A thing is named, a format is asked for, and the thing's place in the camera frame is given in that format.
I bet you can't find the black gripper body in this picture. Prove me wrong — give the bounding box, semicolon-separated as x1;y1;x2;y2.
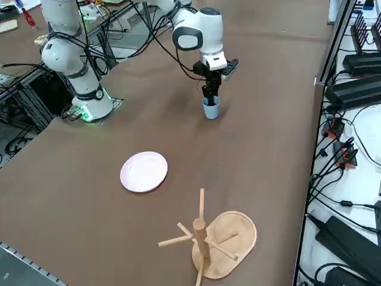
193;58;239;88

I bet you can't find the blue plastic cup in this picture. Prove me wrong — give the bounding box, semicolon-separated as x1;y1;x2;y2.
202;97;222;120

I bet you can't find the pink plate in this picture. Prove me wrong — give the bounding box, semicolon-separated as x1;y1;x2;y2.
120;151;168;194

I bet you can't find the wooden cup rack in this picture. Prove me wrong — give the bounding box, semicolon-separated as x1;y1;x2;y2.
158;188;257;286

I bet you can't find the red black power strip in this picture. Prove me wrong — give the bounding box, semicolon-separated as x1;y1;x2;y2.
322;117;346;140
332;139;358;170

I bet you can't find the black ribbed power supply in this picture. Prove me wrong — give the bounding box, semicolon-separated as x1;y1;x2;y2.
342;52;381;76
324;74;381;108

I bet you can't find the black slotted rack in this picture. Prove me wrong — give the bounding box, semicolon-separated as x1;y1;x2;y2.
349;11;381;55

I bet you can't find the red white bottle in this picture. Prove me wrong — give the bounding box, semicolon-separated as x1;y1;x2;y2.
16;0;39;31

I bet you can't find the black power adapter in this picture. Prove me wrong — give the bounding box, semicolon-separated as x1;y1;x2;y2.
323;265;381;286
314;214;381;282

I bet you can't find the wooden board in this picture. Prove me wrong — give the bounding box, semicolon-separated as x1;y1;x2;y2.
0;19;19;34

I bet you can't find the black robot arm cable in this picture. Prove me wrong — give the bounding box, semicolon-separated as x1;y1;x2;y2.
127;0;206;81

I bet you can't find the aluminium frame post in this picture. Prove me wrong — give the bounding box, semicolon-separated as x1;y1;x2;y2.
314;0;358;87

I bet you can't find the aluminium edge rail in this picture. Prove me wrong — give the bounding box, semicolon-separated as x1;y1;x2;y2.
0;240;71;286

